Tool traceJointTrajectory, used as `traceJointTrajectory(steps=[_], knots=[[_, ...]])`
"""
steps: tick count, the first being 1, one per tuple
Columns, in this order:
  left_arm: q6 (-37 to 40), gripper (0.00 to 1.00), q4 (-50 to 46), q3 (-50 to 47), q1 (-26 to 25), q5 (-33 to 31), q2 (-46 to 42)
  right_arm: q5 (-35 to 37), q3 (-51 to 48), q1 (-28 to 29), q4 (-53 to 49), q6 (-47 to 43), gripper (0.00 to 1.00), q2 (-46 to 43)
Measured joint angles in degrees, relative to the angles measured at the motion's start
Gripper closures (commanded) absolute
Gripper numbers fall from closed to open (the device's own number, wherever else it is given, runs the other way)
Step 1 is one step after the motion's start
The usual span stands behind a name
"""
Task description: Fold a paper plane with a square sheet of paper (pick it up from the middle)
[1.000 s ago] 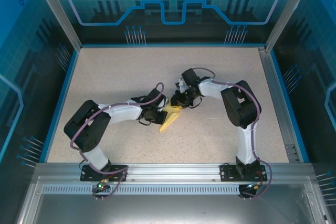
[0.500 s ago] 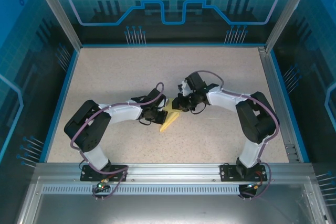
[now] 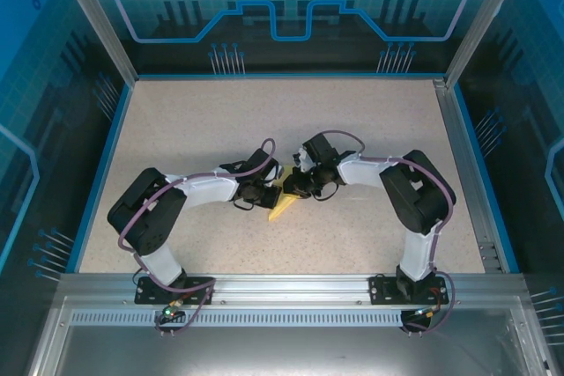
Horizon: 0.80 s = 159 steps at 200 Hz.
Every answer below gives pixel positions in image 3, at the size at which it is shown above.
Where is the pale yellow paper sheet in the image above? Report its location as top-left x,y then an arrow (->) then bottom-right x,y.
267,166 -> 305,222

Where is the grey metal sheet panel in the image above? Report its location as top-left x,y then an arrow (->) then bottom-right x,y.
26,296 -> 564,376

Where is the blue table edge strip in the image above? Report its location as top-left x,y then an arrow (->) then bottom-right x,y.
452,84 -> 522,274
65,80 -> 134,274

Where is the thin black right gripper cable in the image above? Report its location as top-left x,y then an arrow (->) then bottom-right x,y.
315,181 -> 340,202

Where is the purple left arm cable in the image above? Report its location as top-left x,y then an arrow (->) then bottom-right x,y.
116,136 -> 278,338

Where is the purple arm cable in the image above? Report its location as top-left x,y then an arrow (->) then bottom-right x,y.
310,129 -> 457,335
116,136 -> 278,338

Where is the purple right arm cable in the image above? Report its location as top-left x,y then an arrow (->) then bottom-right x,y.
310,129 -> 457,335

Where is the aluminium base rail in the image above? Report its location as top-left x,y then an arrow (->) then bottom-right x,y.
56,273 -> 528,303

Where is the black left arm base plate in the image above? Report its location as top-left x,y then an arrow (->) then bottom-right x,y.
134,276 -> 217,306

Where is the slotted grey cable duct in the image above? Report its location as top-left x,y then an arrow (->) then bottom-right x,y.
70,310 -> 404,327

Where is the blue printed circuit wall panel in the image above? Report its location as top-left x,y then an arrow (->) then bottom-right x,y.
70,0 -> 508,77

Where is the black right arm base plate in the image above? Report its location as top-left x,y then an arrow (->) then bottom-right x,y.
368,274 -> 450,306

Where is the cable connector with green light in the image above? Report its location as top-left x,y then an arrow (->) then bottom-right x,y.
412,304 -> 443,321
159,299 -> 185,321

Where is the aluminium side rail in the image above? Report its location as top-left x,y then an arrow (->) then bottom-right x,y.
434,78 -> 506,274

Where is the blue printed side wall panel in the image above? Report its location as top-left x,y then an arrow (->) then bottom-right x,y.
453,0 -> 564,376
0,0 -> 133,376

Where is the aluminium frame post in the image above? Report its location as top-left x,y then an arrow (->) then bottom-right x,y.
444,0 -> 530,87
48,0 -> 140,83

